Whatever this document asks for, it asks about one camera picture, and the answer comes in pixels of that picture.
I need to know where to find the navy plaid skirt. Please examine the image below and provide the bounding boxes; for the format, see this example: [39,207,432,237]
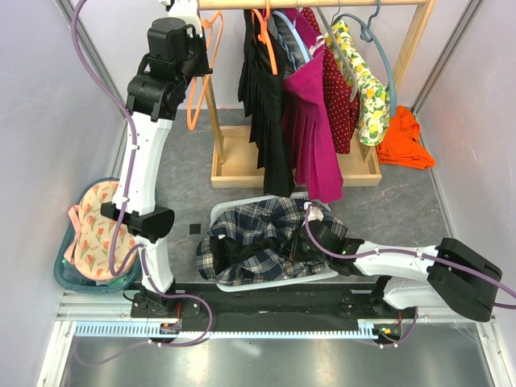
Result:
[196,197,330,286]

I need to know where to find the magenta pleated skirt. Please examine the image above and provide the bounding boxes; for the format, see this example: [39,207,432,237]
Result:
[264,9,343,203]

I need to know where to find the black pleated skirt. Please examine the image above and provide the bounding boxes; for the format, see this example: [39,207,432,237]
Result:
[238,10,294,197]

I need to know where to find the orange hanger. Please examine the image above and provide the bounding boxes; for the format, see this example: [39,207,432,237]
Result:
[186,10,224,131]
[251,0,278,76]

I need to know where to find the light blue hanger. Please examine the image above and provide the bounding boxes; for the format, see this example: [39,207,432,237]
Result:
[272,10,324,70]

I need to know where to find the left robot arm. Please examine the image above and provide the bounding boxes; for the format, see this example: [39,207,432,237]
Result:
[101,16,212,296]

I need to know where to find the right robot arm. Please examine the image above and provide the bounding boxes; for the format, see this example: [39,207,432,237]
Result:
[300,218,502,323]

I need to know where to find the red polka dot skirt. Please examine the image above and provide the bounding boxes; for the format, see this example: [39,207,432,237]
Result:
[294,8,359,156]

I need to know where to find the lemon print skirt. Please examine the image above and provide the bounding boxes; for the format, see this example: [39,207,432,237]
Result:
[326,19,391,147]

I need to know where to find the blue grey hanger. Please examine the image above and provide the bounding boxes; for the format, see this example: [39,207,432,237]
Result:
[332,0,397,119]

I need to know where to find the wooden clothes rack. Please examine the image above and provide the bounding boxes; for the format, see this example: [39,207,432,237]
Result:
[199,1,435,189]

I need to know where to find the small black square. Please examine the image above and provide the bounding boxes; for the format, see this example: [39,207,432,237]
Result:
[189,223,202,235]

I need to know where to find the white perforated basket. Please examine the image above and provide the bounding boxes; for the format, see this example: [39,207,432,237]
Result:
[210,195,338,293]

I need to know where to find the orange cloth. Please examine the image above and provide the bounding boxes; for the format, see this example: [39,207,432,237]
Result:
[377,106,435,170]

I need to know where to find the teal laundry basket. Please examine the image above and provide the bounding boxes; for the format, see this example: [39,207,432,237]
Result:
[53,177,141,294]

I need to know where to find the tulip print cloth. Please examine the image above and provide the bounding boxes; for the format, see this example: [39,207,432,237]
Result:
[64,180,137,282]

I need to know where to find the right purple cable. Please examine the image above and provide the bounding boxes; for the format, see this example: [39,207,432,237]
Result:
[303,205,516,311]

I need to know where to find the purple cable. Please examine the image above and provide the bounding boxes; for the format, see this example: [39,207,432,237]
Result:
[303,205,516,311]
[70,0,214,367]

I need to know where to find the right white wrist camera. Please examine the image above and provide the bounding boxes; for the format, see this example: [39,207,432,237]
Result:
[303,202,331,223]

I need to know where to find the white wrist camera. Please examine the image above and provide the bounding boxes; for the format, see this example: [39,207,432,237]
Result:
[303,202,331,223]
[159,0,202,27]

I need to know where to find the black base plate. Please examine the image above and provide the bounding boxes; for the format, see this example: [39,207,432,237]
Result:
[131,284,415,333]

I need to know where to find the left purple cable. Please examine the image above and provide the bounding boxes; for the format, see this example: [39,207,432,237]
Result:
[70,0,214,367]

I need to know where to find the white cable duct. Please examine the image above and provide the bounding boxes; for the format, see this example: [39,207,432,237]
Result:
[75,321,380,339]

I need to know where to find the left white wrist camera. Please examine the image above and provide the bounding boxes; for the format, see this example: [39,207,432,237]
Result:
[159,0,202,27]

